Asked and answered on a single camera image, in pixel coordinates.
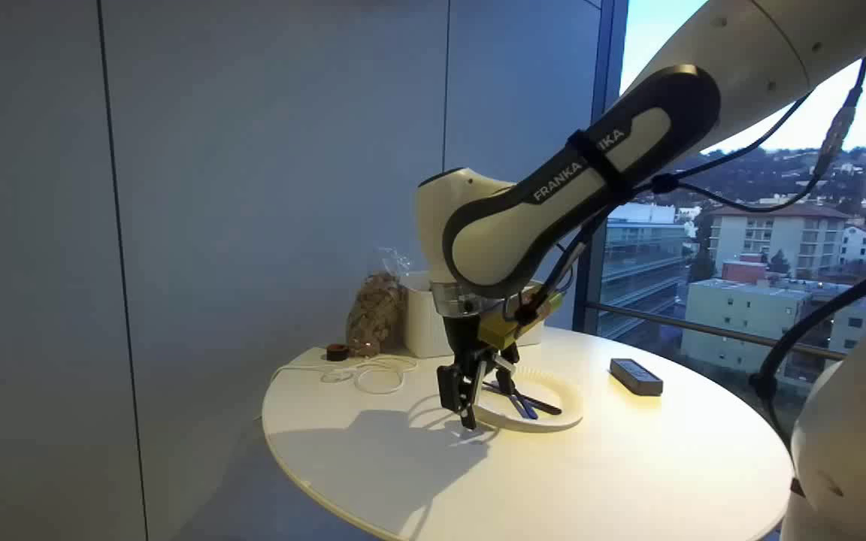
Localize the large clear round lid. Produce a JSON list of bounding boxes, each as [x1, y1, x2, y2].
[[352, 360, 409, 397]]

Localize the yellowish wrist camera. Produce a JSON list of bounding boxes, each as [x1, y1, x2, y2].
[[479, 285, 569, 351]]

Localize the black rectangular block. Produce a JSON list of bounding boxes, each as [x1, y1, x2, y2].
[[607, 353, 667, 398]]

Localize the blue window frame post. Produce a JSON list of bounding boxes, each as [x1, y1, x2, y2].
[[569, 0, 630, 332]]

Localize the white paper plate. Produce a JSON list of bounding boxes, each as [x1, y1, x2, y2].
[[471, 369, 587, 436]]

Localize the small clear round lid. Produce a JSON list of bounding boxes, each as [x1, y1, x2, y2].
[[316, 363, 357, 387]]

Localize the window railing bar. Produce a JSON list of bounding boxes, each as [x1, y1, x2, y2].
[[593, 299, 849, 360]]

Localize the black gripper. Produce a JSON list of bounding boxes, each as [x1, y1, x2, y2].
[[437, 304, 510, 431]]

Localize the beige building with red roof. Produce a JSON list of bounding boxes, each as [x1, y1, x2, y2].
[[707, 204, 855, 282]]

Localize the clear bag of brown granola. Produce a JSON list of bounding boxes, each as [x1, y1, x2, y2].
[[343, 248, 416, 360]]

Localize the thick black hose cable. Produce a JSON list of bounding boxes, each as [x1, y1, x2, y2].
[[750, 251, 866, 436]]

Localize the white open box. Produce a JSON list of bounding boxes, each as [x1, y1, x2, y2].
[[402, 282, 548, 360]]

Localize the thin black cable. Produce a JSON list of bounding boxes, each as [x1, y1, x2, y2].
[[537, 55, 866, 304]]

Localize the pale flat-roof building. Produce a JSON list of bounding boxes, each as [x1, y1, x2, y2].
[[680, 275, 866, 374]]

